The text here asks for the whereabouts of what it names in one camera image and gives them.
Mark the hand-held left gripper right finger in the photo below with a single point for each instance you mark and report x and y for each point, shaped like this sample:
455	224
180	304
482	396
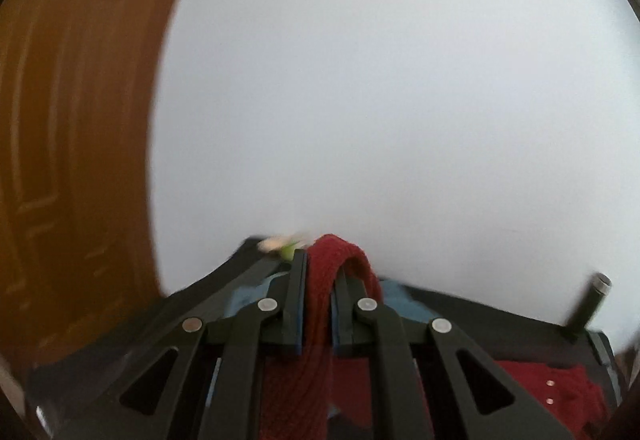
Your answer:
345	320

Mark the black table cloth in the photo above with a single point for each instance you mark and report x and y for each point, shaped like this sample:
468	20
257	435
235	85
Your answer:
200	292

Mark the wooden door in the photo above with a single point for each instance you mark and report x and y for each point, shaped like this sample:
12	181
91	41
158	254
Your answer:
75	145

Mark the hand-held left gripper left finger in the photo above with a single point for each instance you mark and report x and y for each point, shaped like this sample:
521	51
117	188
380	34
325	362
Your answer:
295	300

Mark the black thermos bottle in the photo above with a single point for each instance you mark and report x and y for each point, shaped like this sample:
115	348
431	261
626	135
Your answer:
590	300

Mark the red knit sweater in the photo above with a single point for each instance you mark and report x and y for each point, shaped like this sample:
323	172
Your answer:
320	280

